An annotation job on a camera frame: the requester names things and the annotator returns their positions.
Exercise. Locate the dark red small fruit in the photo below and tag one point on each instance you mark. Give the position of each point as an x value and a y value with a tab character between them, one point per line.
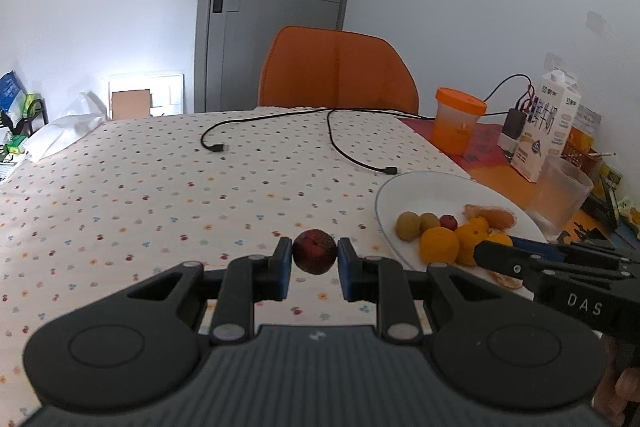
314	251

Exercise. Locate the person's right hand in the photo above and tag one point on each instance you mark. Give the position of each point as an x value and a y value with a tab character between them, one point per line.
615	390

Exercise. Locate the cardboard piece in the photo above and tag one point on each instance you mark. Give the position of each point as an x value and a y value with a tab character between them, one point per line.
131	104

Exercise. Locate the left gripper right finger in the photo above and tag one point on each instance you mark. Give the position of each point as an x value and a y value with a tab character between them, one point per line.
383	282

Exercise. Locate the brownish green small fruit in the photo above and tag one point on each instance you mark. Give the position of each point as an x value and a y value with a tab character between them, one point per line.
408	226

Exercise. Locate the clear ribbed glass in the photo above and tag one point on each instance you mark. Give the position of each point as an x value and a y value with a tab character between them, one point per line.
560	191

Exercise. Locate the orange basket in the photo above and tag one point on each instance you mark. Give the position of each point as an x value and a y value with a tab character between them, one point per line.
579	151

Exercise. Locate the large orange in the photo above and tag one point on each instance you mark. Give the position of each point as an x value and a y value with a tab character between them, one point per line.
468	239
438	245

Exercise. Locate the white plastic bag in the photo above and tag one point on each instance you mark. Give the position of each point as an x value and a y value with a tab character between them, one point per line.
79	119

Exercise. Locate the blue snack bag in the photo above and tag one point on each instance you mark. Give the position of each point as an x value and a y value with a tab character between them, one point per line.
12	93

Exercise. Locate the orange lidded plastic cup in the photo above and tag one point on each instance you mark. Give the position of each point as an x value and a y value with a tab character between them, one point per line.
455	120

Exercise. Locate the red orange placemat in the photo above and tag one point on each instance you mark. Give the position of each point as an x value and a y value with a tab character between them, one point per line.
486	163

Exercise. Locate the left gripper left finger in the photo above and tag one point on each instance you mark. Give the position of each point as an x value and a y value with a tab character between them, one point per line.
247	281

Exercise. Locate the white picture frame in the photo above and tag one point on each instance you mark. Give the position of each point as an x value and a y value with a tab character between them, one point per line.
167	91

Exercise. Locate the black power adapter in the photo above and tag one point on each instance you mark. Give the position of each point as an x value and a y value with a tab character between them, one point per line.
514	123

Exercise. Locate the orange chair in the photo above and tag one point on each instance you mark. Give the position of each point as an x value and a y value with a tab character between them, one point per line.
313	67

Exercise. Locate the white milk carton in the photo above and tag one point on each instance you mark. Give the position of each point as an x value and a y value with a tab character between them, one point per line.
548	123

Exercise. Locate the black metal rack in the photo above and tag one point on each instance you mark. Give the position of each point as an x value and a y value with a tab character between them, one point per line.
35	119

